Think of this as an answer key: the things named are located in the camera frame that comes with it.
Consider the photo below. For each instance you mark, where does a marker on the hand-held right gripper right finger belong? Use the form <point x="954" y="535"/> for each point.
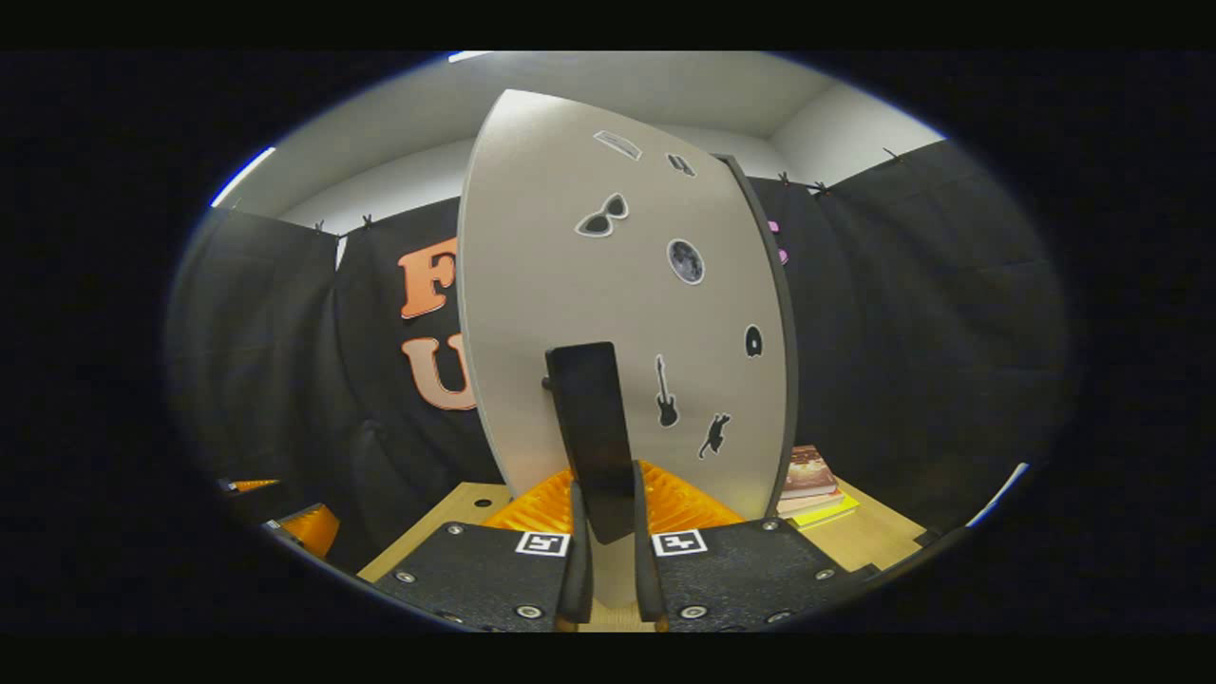
<point x="750" y="570"/>

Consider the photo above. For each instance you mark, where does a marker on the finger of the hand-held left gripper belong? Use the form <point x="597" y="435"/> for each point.
<point x="309" y="530"/>
<point x="249" y="485"/>

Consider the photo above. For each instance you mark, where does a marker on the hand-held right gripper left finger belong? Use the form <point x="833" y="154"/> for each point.
<point x="475" y="570"/>

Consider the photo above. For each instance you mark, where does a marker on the grey cabinet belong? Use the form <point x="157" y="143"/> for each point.
<point x="781" y="332"/>

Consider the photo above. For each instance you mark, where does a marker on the white cabinet door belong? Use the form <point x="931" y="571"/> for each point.
<point x="570" y="285"/>

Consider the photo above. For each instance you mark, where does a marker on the yellow book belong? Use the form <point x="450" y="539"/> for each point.
<point x="825" y="513"/>

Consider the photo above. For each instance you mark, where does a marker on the black backdrop cloth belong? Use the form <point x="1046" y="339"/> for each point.
<point x="266" y="380"/>

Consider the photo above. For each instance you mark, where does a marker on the brown book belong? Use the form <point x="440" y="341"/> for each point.
<point x="807" y="473"/>

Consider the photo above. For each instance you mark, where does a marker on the black table clamp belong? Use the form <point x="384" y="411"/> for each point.
<point x="926" y="537"/>

